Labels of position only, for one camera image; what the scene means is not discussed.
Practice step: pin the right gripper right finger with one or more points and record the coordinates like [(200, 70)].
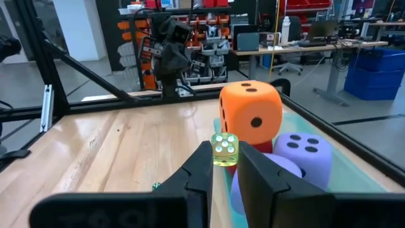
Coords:
[(269, 196)]

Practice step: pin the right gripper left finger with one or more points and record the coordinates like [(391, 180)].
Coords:
[(199, 177)]

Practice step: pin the small yellow-green die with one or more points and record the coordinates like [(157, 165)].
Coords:
[(224, 155)]

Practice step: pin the small green die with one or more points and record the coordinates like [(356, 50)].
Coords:
[(156, 187)]

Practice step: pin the orange foam die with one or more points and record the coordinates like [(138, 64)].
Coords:
[(246, 107)]

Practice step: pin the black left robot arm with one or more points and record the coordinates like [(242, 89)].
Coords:
[(172, 60)]

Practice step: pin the teal translucent plastic bin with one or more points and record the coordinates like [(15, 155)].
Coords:
[(348, 177)]

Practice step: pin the parts bin shelf rack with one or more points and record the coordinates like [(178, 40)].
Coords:
[(209, 54)]

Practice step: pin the grey square box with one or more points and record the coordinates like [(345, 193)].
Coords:
[(248, 42)]

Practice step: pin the wooden office desk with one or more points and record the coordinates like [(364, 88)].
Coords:
[(300, 49)]

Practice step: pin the blue stacked storage bins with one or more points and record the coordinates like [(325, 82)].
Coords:
[(373, 76)]

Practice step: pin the white bottle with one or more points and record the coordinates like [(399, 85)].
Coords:
[(285, 31)]

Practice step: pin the office chair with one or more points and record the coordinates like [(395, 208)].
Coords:
[(295, 30)]

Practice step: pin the grey laptop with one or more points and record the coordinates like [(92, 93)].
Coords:
[(321, 30)]

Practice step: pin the red storage bin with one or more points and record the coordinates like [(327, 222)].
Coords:
[(303, 3)]

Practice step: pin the black rounded object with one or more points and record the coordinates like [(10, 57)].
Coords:
[(9, 47)]

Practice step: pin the black aluminium table frame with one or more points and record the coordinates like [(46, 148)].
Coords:
[(95, 106)]

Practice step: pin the silver aluminium bracket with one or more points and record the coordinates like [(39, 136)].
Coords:
[(47, 107)]

